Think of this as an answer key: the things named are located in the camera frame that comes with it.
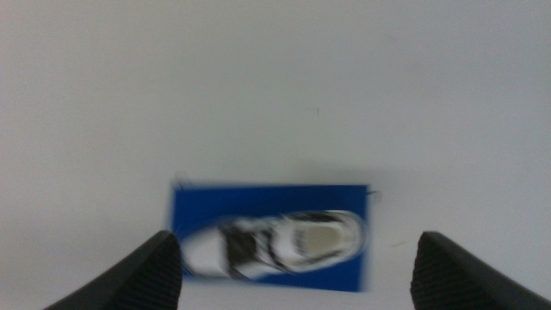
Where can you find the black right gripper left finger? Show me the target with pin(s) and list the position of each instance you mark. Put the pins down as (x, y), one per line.
(146, 275)

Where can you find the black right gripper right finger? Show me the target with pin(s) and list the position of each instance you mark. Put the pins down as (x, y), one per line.
(447, 275)

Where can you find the white and black shoe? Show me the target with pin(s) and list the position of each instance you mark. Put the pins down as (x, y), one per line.
(206, 254)

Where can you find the blue rectangular mat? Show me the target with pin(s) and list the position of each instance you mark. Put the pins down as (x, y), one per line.
(258, 200)

